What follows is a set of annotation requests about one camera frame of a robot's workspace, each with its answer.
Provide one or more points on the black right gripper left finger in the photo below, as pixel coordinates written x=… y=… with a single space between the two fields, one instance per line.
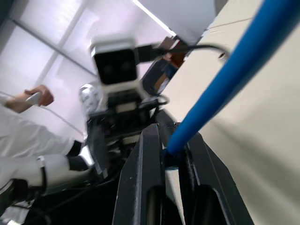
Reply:
x=138 y=178

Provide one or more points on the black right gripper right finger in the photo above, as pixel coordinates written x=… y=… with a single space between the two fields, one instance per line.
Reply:
x=211 y=178

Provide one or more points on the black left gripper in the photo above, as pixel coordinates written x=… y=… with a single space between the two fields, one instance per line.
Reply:
x=126 y=117

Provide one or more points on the white handheld controller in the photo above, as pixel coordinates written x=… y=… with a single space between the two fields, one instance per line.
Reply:
x=34 y=98

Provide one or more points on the person's bare hand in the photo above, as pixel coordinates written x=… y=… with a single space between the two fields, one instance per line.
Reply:
x=44 y=95

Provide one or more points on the silver patterned robot body part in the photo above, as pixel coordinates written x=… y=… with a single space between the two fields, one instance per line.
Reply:
x=89 y=98

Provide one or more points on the bystander in orange top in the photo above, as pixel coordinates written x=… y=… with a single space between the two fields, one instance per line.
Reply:
x=173 y=61

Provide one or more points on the robot head camera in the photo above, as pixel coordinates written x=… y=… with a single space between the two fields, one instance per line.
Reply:
x=117 y=63

